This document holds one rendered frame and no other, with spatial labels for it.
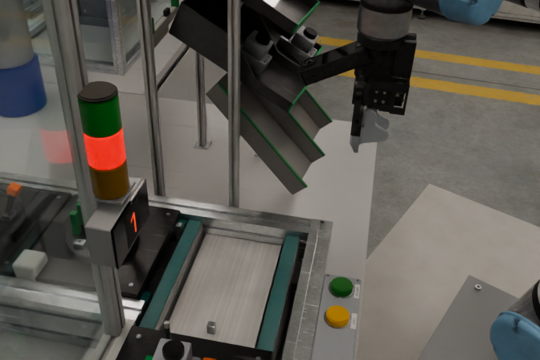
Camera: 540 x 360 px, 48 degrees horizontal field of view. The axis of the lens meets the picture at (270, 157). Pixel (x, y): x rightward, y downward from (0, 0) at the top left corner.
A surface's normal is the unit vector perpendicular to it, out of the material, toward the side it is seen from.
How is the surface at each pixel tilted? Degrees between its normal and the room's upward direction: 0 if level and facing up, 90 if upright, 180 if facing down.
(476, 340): 1
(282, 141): 45
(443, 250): 0
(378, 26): 90
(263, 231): 90
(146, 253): 0
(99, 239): 90
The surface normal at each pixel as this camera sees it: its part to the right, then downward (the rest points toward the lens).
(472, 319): 0.06, -0.82
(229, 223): -0.19, 0.55
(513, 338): -0.78, 0.42
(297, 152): 0.68, -0.42
